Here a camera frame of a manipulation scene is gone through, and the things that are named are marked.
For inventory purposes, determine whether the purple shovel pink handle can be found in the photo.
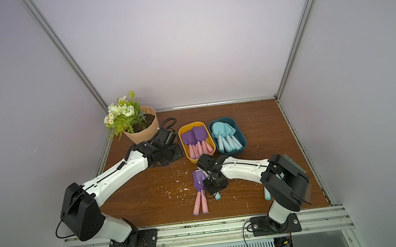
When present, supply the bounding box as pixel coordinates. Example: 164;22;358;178
192;125;207;143
205;141;214;153
201;141;210;154
192;169;209;216
194;141;204;159
188;145;196;159
181;130;195;149

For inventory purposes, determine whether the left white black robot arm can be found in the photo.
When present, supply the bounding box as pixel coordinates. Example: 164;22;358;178
60;117;183;247

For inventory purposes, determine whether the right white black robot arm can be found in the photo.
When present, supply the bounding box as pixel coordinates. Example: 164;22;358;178
197;154;310;225

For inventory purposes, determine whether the yellow storage box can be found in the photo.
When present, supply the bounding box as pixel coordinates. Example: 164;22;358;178
178;121;216;164

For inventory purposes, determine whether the dark teal storage box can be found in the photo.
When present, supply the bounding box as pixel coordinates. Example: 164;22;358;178
208;117;247;156

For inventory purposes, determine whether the terracotta flower pot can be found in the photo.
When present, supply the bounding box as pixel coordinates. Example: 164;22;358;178
124;105;160;145

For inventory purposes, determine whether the white flowers green plant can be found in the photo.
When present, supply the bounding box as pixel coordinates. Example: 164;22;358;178
103;90;147;139

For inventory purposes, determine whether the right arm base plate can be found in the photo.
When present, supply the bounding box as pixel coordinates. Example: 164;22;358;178
245;213;302;237

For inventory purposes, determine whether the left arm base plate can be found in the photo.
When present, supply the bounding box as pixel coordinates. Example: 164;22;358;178
109;228;158;247

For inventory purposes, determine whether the aluminium front rail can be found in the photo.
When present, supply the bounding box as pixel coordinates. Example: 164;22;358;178
62;206;355;247

